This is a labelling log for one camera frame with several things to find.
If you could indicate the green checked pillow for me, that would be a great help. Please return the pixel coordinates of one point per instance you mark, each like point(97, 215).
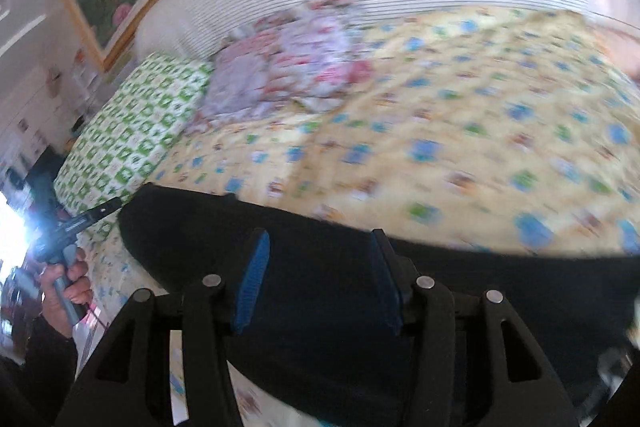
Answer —
point(132, 132)

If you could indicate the person's left forearm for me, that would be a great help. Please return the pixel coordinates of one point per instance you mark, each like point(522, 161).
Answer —
point(37, 372)

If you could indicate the pink floral blanket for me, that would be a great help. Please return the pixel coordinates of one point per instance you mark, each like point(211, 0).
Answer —
point(287, 57)

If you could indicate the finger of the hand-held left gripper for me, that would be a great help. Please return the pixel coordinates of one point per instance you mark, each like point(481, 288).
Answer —
point(102, 210)

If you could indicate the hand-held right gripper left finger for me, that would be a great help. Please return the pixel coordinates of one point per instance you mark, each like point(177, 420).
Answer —
point(254, 268)

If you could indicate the yellow printed bed sheet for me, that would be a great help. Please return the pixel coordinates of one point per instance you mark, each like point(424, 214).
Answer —
point(400, 122)

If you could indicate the black pants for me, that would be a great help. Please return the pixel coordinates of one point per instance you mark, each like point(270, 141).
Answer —
point(325, 287)

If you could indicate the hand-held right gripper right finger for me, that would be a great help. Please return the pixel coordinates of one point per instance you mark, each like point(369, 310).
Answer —
point(382, 268)

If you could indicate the person's left hand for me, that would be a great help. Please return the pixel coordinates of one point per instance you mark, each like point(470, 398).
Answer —
point(67, 292)

